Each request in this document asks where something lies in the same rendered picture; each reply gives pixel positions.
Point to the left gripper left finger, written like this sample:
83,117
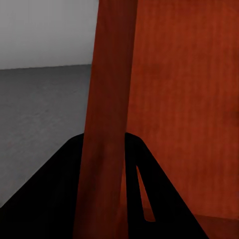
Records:
44,207

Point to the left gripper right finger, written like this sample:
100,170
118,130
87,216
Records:
174,220

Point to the storage box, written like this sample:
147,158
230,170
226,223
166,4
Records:
166,71

